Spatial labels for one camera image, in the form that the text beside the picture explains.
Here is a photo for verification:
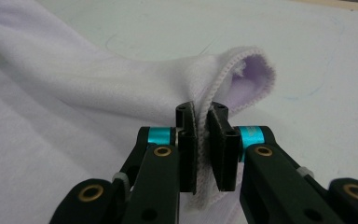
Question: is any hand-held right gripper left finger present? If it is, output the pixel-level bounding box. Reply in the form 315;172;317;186
122;101;199;224

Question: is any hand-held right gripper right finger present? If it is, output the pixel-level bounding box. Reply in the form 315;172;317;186
206;102;334;224

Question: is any lilac blanket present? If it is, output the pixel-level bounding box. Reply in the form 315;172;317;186
0;0;277;224

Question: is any white foam mat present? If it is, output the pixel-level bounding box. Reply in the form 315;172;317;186
36;0;358;200

